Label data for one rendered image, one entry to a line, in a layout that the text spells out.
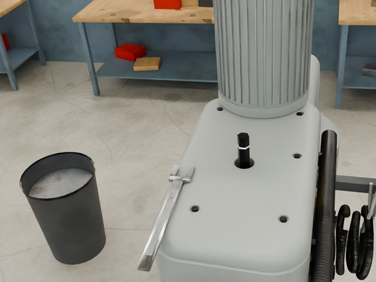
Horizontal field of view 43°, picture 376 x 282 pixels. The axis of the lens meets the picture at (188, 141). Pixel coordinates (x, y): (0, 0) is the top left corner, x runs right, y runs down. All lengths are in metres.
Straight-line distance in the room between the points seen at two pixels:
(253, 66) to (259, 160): 0.19
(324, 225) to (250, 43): 0.36
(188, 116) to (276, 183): 3.87
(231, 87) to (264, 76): 0.08
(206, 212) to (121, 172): 3.30
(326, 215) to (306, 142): 0.14
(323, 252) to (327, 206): 0.11
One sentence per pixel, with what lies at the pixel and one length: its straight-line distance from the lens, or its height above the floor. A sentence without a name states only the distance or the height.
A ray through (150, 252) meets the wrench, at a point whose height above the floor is 1.90.
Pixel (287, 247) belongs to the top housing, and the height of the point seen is 1.89.
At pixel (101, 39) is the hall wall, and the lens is 5.93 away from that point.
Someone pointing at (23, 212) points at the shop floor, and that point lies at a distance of 3.98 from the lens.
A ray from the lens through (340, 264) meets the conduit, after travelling 1.32.
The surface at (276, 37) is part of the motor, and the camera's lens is 0.94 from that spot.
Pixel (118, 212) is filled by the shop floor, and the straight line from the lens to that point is 3.70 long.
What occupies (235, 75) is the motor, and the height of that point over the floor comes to 1.98.
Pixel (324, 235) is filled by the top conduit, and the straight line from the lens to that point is 0.88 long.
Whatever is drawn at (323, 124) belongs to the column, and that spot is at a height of 1.56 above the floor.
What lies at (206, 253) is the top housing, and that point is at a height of 1.88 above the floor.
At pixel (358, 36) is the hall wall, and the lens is 5.30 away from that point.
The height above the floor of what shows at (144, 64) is 0.28.
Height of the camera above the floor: 2.43
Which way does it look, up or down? 34 degrees down
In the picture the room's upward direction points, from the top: 6 degrees counter-clockwise
